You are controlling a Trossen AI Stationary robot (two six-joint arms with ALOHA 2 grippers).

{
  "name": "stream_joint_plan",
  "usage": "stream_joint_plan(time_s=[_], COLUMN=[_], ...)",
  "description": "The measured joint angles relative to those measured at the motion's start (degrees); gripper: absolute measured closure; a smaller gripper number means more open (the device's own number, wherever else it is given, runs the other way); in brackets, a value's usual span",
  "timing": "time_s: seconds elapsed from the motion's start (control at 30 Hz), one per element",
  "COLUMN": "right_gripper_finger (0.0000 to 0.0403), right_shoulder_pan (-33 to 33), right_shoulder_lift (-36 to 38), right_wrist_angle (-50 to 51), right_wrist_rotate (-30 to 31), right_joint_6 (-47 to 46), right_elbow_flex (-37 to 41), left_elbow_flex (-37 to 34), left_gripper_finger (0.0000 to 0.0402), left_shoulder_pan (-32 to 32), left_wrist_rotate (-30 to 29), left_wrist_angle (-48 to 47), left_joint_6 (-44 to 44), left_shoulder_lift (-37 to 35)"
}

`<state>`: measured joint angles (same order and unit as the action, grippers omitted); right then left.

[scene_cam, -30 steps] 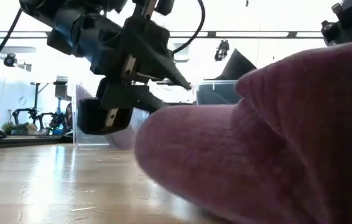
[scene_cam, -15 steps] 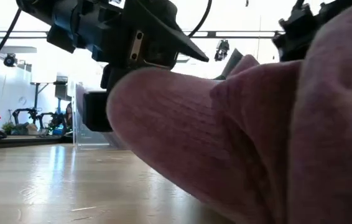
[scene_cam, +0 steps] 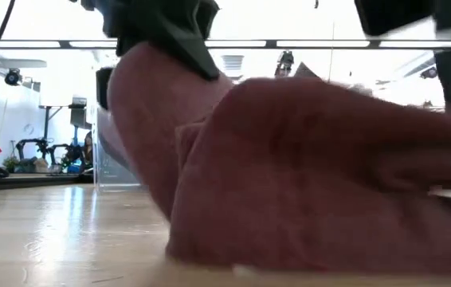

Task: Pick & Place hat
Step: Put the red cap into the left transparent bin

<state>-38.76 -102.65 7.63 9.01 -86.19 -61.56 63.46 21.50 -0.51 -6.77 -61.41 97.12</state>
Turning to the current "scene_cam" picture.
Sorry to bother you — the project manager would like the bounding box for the faded red baseball cap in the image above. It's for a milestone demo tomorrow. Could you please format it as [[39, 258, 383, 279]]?
[[165, 77, 451, 277]]

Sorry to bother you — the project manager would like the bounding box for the background standing desk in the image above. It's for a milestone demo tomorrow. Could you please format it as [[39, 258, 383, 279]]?
[[38, 104, 76, 140]]

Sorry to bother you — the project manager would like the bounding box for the clear acrylic box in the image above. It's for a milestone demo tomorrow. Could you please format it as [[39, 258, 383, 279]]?
[[92, 107, 147, 193]]

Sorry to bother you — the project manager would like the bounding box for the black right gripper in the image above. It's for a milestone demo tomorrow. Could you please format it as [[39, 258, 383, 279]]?
[[354, 0, 451, 112]]

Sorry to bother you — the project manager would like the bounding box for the small green plant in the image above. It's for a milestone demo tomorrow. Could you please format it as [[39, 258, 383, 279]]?
[[3, 155, 20, 173]]

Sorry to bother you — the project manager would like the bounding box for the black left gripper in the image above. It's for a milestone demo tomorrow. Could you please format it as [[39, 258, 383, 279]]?
[[69, 0, 222, 112]]

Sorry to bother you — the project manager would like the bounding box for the grey ceiling air vent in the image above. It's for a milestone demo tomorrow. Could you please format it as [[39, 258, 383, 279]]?
[[220, 54, 245, 80]]

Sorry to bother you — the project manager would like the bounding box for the brown cardboard box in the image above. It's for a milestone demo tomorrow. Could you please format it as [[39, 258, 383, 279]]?
[[32, 158, 50, 173]]

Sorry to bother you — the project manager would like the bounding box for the dark neighbouring table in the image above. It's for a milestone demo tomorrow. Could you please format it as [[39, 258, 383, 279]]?
[[0, 172, 94, 193]]

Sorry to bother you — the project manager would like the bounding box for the long ceiling light bar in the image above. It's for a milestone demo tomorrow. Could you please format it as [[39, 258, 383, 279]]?
[[0, 38, 451, 50]]

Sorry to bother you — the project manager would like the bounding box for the person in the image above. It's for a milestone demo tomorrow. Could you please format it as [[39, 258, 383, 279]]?
[[83, 130, 94, 168]]

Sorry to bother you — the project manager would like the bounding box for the grey box on stand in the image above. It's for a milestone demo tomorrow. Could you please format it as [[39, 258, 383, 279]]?
[[69, 95, 89, 129]]

